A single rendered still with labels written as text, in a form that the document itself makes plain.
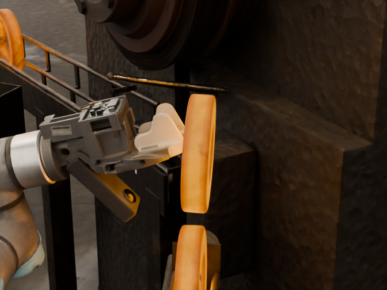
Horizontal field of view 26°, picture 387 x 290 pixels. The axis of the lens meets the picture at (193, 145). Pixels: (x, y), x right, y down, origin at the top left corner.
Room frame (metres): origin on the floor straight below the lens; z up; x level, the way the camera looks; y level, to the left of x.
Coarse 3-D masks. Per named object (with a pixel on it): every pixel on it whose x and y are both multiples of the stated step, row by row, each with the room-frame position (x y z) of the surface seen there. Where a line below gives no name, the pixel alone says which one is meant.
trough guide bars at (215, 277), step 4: (172, 272) 1.10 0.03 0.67; (172, 276) 1.08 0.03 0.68; (216, 276) 1.08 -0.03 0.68; (220, 276) 1.09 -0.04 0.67; (172, 280) 1.06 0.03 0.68; (212, 280) 1.07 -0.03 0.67; (216, 280) 1.07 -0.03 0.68; (168, 284) 1.06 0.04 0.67; (172, 284) 1.05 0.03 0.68; (212, 284) 1.06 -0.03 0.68; (216, 284) 1.05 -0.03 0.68; (168, 288) 1.04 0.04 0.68; (172, 288) 1.04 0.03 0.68; (212, 288) 1.04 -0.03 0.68; (216, 288) 1.04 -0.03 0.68
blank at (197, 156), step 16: (192, 96) 1.02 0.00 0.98; (208, 96) 1.03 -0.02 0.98; (192, 112) 0.99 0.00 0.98; (208, 112) 0.99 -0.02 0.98; (192, 128) 0.97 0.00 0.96; (208, 128) 0.97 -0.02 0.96; (192, 144) 0.95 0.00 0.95; (208, 144) 0.95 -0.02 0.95; (192, 160) 0.94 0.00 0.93; (208, 160) 0.96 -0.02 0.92; (192, 176) 0.94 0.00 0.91; (208, 176) 0.98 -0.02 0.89; (192, 192) 0.94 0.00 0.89; (208, 192) 1.00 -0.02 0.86; (192, 208) 0.96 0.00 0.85
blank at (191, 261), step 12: (192, 228) 1.03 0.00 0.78; (204, 228) 1.06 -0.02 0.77; (180, 240) 1.00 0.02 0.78; (192, 240) 1.00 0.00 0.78; (204, 240) 1.05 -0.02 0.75; (180, 252) 0.98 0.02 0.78; (192, 252) 0.98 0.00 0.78; (204, 252) 1.05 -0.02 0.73; (180, 264) 0.97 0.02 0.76; (192, 264) 0.97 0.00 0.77; (204, 264) 1.05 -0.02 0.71; (180, 276) 0.96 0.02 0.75; (192, 276) 0.96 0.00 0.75; (204, 276) 1.05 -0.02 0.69; (180, 288) 0.95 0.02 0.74; (192, 288) 0.95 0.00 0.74; (204, 288) 1.04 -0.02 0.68
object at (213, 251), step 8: (176, 248) 1.10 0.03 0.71; (208, 248) 1.10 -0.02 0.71; (216, 248) 1.10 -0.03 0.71; (208, 256) 1.10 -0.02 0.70; (216, 256) 1.10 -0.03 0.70; (208, 264) 1.10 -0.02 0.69; (216, 264) 1.09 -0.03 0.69; (208, 272) 1.09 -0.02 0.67; (216, 272) 1.09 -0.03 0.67; (208, 280) 1.09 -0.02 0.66; (208, 288) 1.09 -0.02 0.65
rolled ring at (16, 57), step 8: (0, 16) 2.25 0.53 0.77; (8, 16) 2.23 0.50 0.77; (0, 24) 2.30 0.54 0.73; (8, 24) 2.21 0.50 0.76; (16, 24) 2.22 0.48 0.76; (0, 32) 2.32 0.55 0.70; (8, 32) 2.20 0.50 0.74; (16, 32) 2.20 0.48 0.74; (0, 40) 2.32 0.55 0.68; (8, 40) 2.21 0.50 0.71; (16, 40) 2.19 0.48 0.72; (0, 48) 2.31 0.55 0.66; (16, 48) 2.19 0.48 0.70; (0, 56) 2.30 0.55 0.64; (8, 56) 2.30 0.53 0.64; (16, 56) 2.19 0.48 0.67; (16, 64) 2.19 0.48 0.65
